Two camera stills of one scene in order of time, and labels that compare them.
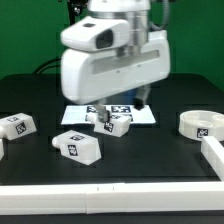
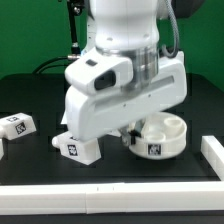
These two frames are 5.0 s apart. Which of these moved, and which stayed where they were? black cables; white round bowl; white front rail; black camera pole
Moved: white round bowl
Stayed: black cables; white front rail; black camera pole
